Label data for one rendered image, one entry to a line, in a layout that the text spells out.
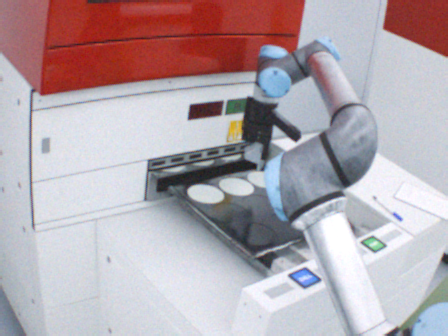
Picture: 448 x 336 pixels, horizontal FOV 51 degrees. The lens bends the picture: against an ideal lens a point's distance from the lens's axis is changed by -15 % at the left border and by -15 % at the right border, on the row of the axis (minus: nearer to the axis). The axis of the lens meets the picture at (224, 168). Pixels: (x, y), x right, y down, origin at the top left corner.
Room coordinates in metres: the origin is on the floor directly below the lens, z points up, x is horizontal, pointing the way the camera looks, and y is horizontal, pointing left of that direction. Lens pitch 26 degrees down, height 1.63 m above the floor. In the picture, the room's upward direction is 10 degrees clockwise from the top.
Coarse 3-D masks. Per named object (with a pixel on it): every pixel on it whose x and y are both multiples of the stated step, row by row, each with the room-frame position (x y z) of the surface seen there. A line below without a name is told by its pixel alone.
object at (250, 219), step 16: (224, 176) 1.44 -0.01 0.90; (240, 176) 1.46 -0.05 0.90; (224, 192) 1.34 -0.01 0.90; (256, 192) 1.37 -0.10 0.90; (208, 208) 1.24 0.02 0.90; (224, 208) 1.26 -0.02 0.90; (240, 208) 1.27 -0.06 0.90; (256, 208) 1.29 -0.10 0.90; (272, 208) 1.30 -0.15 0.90; (224, 224) 1.18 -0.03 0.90; (240, 224) 1.19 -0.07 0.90; (256, 224) 1.20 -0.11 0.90; (272, 224) 1.22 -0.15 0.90; (288, 224) 1.23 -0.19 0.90; (240, 240) 1.11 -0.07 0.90; (256, 240) 1.13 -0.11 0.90; (272, 240) 1.14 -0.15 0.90; (288, 240) 1.15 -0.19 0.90
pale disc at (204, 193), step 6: (192, 186) 1.35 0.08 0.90; (198, 186) 1.35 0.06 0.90; (204, 186) 1.36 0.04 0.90; (210, 186) 1.36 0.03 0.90; (192, 192) 1.31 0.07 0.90; (198, 192) 1.32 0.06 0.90; (204, 192) 1.32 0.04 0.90; (210, 192) 1.33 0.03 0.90; (216, 192) 1.33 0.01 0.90; (192, 198) 1.28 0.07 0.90; (198, 198) 1.28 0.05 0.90; (204, 198) 1.29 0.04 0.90; (210, 198) 1.30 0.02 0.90; (216, 198) 1.30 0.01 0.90; (222, 198) 1.31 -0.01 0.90
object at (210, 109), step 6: (222, 102) 1.46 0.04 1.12; (192, 108) 1.39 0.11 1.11; (198, 108) 1.40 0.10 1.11; (204, 108) 1.42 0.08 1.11; (210, 108) 1.43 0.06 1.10; (216, 108) 1.45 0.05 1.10; (192, 114) 1.39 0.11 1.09; (198, 114) 1.41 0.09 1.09; (204, 114) 1.42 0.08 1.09; (210, 114) 1.44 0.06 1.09; (216, 114) 1.45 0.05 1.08
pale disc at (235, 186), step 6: (222, 180) 1.41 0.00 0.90; (228, 180) 1.42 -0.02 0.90; (234, 180) 1.42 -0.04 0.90; (240, 180) 1.43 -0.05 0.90; (222, 186) 1.38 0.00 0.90; (228, 186) 1.38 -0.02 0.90; (234, 186) 1.39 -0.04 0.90; (240, 186) 1.39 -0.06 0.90; (246, 186) 1.40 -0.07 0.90; (252, 186) 1.41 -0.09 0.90; (228, 192) 1.35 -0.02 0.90; (234, 192) 1.35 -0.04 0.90; (240, 192) 1.36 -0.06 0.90; (246, 192) 1.36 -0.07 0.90
